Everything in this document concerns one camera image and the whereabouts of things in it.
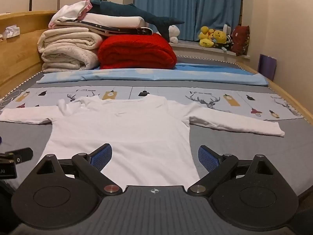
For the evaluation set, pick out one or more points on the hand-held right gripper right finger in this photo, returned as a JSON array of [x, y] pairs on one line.
[[207, 156]]

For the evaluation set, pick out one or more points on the pink and white cloth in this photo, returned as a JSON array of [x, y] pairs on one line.
[[71, 11]]

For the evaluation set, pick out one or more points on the white plush toy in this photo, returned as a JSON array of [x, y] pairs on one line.
[[174, 33]]

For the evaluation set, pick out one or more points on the cream folded quilt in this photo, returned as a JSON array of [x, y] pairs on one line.
[[66, 38]]

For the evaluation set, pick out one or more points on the light blue blanket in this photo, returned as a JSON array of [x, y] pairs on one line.
[[171, 77]]

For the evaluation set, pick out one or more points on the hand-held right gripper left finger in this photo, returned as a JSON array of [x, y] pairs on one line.
[[102, 155]]

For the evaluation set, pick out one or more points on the wooden bed frame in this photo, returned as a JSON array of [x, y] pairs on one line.
[[22, 53]]

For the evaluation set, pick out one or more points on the white long-sleeve shirt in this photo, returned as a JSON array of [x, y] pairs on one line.
[[122, 132]]

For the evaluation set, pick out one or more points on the yellow square plush toy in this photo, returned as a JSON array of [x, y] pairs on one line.
[[220, 38]]

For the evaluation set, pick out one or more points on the dark star printed blanket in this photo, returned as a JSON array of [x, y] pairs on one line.
[[127, 30]]

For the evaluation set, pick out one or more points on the dark red pillow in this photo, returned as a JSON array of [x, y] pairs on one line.
[[240, 40]]

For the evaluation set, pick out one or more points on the white folded duvet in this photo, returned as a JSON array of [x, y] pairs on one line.
[[115, 19]]

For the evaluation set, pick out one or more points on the red folded blanket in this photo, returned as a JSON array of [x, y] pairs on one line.
[[137, 51]]

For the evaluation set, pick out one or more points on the yellow duck plush toy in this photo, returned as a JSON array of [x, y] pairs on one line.
[[205, 36]]

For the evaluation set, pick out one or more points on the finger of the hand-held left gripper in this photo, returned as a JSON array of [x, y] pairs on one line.
[[20, 154]]

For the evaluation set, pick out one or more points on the grey window seat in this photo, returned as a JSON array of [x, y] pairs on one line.
[[190, 47]]

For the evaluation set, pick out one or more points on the dark blue shark plush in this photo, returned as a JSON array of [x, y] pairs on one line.
[[122, 8]]

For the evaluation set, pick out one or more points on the deer printed bed cloth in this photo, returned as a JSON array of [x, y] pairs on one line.
[[220, 100]]

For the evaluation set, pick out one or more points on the blue curtain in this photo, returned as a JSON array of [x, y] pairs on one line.
[[195, 5]]

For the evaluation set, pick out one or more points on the white speckled folded quilt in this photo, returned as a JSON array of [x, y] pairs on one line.
[[68, 60]]

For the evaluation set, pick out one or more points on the tissue pack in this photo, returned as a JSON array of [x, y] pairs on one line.
[[11, 31]]

